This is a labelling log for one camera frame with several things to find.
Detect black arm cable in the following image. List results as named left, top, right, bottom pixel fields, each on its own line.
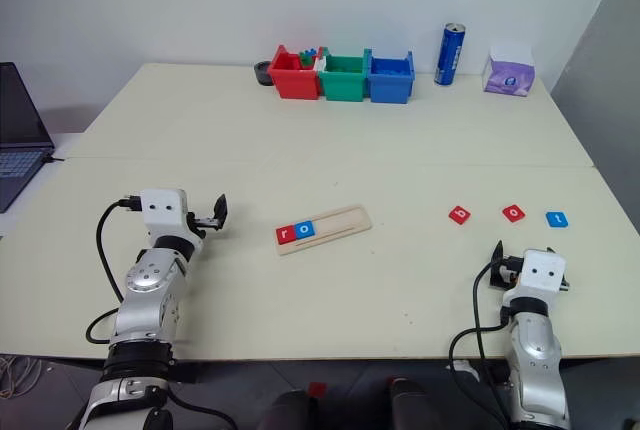
left=85, top=193, right=146, bottom=346
left=448, top=258, right=516, bottom=430

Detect blue plastic bin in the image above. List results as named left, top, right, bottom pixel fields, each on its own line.
left=366, top=48, right=416, bottom=106

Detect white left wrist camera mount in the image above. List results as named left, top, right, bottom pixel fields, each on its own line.
left=140, top=188, right=190, bottom=240

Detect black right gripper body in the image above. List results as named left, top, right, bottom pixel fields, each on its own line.
left=501, top=254, right=525, bottom=286

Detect green plastic bin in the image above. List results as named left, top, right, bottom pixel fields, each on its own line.
left=317, top=48, right=367, bottom=103

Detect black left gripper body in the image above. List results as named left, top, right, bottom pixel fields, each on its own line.
left=185, top=212, right=223, bottom=241

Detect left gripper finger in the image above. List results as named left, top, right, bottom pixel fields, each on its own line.
left=211, top=193, right=230, bottom=232

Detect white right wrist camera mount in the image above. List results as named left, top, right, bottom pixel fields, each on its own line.
left=517, top=248, right=568, bottom=294

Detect dark rounded shape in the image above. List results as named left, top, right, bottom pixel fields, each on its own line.
left=389, top=377, right=447, bottom=430
left=259, top=389, right=321, bottom=430

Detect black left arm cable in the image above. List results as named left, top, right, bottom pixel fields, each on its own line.
left=85, top=193, right=146, bottom=346

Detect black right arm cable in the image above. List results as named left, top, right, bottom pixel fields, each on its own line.
left=448, top=258, right=516, bottom=430

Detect blue drink can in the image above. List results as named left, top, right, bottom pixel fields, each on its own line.
left=433, top=22, right=467, bottom=87

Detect wooden letter tray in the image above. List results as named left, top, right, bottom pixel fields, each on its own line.
left=273, top=203, right=375, bottom=257

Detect red plastic bin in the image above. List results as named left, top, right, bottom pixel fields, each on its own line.
left=267, top=43, right=321, bottom=101

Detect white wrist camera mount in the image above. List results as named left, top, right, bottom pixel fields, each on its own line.
left=517, top=248, right=568, bottom=294
left=140, top=188, right=190, bottom=240

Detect beige floor cords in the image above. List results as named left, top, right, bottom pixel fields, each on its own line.
left=0, top=353, right=47, bottom=402

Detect purple tissue pack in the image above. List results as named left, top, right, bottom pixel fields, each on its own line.
left=482, top=42, right=537, bottom=99

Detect dark laptop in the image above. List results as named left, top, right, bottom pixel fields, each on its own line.
left=0, top=62, right=56, bottom=215

